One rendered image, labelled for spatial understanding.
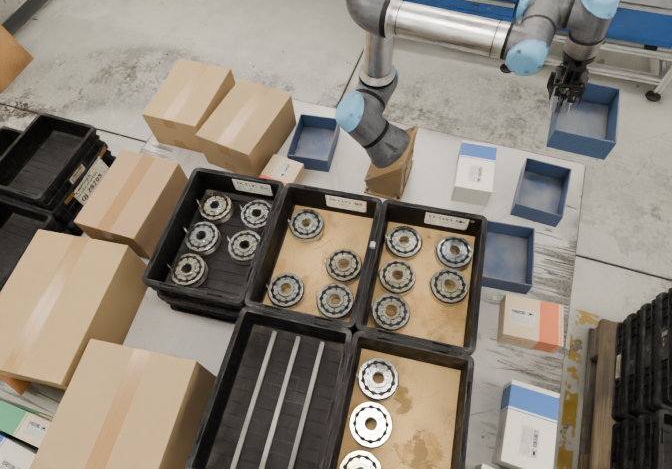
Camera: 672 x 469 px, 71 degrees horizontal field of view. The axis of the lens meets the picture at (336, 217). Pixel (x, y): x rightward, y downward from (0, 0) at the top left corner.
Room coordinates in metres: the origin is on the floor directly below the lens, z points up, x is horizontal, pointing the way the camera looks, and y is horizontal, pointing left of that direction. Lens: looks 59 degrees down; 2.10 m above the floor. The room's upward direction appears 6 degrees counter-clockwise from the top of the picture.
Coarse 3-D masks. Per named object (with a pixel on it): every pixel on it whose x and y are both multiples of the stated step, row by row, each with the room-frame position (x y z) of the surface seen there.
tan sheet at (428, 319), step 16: (400, 224) 0.70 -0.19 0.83; (432, 240) 0.64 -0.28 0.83; (384, 256) 0.60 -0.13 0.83; (432, 256) 0.59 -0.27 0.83; (416, 272) 0.54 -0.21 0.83; (432, 272) 0.54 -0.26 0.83; (464, 272) 0.52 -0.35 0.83; (416, 288) 0.49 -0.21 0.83; (448, 288) 0.48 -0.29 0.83; (416, 304) 0.44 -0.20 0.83; (432, 304) 0.44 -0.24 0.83; (464, 304) 0.43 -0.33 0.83; (368, 320) 0.41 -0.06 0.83; (416, 320) 0.40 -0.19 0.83; (432, 320) 0.39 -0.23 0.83; (448, 320) 0.39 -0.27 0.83; (464, 320) 0.39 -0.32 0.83; (416, 336) 0.36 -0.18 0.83; (432, 336) 0.35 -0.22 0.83; (448, 336) 0.35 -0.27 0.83
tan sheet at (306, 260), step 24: (336, 216) 0.76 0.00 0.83; (360, 216) 0.75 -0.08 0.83; (288, 240) 0.69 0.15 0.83; (336, 240) 0.67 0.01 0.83; (360, 240) 0.66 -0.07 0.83; (288, 264) 0.61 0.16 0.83; (312, 264) 0.60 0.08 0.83; (288, 288) 0.53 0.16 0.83; (312, 288) 0.53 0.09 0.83; (312, 312) 0.45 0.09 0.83
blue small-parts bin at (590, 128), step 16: (592, 96) 0.90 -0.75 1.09; (608, 96) 0.89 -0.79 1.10; (576, 112) 0.87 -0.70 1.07; (592, 112) 0.86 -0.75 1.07; (608, 112) 0.85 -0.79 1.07; (560, 128) 0.82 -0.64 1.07; (576, 128) 0.81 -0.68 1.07; (592, 128) 0.81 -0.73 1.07; (608, 128) 0.79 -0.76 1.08; (560, 144) 0.75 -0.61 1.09; (576, 144) 0.74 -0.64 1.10; (592, 144) 0.72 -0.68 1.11; (608, 144) 0.71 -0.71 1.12
